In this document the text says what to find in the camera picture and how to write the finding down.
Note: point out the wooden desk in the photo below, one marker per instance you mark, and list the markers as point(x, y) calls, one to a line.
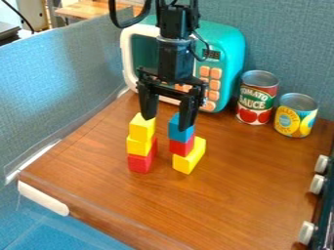
point(91, 9)

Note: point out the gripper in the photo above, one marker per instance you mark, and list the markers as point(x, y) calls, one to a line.
point(174, 62)

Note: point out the yellow pineapple can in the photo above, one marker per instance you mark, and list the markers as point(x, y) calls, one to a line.
point(295, 117)

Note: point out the toy stove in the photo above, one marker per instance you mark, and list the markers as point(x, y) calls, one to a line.
point(326, 201)

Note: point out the teal toy microwave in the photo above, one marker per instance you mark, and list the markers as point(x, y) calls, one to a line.
point(226, 55)

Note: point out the red cube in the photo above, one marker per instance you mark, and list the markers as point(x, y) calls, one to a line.
point(140, 162)
point(180, 148)

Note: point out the yellow cube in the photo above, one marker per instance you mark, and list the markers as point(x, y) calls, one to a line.
point(141, 130)
point(139, 147)

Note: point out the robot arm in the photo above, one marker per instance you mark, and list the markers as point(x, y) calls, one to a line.
point(176, 19)

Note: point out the red tomato sauce can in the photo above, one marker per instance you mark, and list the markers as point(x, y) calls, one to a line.
point(256, 97)

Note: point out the yellow block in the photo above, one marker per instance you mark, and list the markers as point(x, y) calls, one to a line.
point(189, 161)

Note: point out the blue cube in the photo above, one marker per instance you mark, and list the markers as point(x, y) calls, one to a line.
point(174, 133)

